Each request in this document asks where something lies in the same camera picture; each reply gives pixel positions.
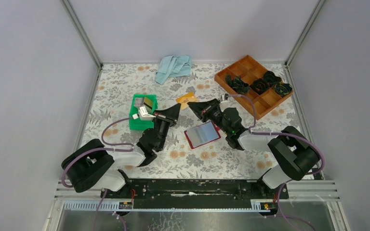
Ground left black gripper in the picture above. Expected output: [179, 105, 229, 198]
[150, 103, 180, 152]

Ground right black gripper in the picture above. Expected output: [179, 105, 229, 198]
[187, 99, 230, 135]

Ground red leather card holder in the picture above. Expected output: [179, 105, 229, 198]
[184, 121, 221, 149]

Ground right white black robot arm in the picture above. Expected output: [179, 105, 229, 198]
[188, 99, 323, 198]

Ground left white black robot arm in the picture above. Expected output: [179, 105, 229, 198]
[61, 103, 181, 198]

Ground green plastic bin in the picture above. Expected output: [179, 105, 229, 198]
[129, 94, 158, 130]

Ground dark rolled sock left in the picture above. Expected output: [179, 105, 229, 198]
[225, 75, 250, 94]

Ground dark rolled sock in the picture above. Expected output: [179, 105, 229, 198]
[250, 78, 269, 95]
[273, 82, 293, 97]
[225, 75, 250, 94]
[262, 71, 282, 88]

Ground light blue cloth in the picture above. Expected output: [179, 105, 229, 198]
[156, 55, 192, 85]

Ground orange compartment tray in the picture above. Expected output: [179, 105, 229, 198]
[214, 55, 294, 120]

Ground dark rolled sock middle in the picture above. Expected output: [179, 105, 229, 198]
[250, 78, 269, 95]

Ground dark rolled sock top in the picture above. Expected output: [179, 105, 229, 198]
[262, 71, 282, 88]

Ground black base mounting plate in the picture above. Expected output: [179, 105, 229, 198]
[101, 179, 289, 209]

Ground dark rolled sock right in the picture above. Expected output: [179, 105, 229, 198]
[273, 82, 293, 97]

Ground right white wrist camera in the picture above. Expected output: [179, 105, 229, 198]
[219, 93, 229, 112]

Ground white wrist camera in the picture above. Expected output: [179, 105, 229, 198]
[219, 93, 229, 112]
[132, 106, 156, 121]

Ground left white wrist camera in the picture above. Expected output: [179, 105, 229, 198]
[132, 106, 156, 121]

